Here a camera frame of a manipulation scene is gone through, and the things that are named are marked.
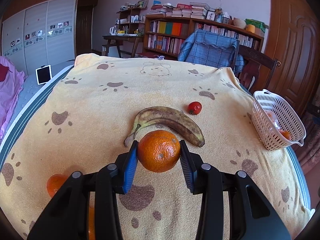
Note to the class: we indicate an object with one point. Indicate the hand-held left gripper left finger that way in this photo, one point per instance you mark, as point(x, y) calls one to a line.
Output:
point(130, 170)

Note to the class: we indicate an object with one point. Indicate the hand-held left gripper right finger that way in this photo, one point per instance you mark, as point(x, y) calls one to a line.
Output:
point(186, 170)

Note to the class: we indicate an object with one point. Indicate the mandarin with dark spots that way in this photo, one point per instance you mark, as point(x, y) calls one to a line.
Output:
point(158, 151)

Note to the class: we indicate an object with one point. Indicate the spotted ripe banana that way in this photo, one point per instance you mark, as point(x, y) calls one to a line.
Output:
point(170, 120)

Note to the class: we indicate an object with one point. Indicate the small red tomato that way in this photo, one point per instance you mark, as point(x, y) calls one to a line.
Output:
point(195, 108)

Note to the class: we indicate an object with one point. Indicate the large smooth orange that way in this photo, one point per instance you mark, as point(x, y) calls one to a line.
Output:
point(91, 222)

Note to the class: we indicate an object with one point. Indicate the small orange mandarin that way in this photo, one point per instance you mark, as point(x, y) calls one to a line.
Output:
point(285, 135)
point(55, 185)

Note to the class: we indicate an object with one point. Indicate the white plastic basket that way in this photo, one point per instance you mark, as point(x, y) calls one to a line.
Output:
point(265, 130)

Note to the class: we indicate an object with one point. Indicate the yellow paw print blanket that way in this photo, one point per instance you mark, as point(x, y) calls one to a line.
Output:
point(125, 92)

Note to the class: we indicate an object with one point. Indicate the white tablet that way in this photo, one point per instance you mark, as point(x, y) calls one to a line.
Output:
point(43, 75)

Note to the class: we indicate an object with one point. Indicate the dark wooden chair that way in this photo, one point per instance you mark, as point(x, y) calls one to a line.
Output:
point(260, 65)

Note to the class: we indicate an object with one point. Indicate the grey bed sheet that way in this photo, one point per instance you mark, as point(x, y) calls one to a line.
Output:
point(31, 87)

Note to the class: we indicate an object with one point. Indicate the wooden desk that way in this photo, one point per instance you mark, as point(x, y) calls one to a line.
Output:
point(125, 38)

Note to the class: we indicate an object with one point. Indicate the wooden bookshelf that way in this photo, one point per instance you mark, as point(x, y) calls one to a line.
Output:
point(170, 37)

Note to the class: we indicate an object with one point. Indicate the yellow bowl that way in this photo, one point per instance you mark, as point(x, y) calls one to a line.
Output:
point(121, 32)

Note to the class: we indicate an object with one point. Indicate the white kettle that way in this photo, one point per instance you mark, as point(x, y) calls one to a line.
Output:
point(113, 30)

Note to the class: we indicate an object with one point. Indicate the pink quilt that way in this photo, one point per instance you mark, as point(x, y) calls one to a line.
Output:
point(8, 97)

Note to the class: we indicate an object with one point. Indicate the dark interior door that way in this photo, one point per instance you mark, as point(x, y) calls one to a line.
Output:
point(83, 32)

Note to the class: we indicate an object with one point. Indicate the small wooden desk shelf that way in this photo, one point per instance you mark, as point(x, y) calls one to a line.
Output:
point(127, 17)

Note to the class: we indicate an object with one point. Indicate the yellow cup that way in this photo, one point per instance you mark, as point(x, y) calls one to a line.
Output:
point(250, 28)

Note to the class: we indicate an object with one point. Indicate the woven bowl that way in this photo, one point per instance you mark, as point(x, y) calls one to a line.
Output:
point(239, 23)

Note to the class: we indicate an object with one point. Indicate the stack of books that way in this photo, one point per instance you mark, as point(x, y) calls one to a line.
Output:
point(180, 11)

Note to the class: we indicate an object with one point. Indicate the red cloth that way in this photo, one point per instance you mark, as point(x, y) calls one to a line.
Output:
point(3, 72)

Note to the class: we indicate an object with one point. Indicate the green box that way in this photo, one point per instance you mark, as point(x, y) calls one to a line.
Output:
point(257, 25)

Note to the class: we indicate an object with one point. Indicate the brown wooden door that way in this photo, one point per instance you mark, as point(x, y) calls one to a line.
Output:
point(295, 42)

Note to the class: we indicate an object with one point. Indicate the grey sliding door wardrobe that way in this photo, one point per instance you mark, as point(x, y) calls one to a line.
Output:
point(37, 30)

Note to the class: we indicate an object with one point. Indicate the picture frame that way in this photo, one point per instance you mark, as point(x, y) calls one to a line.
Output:
point(211, 15)

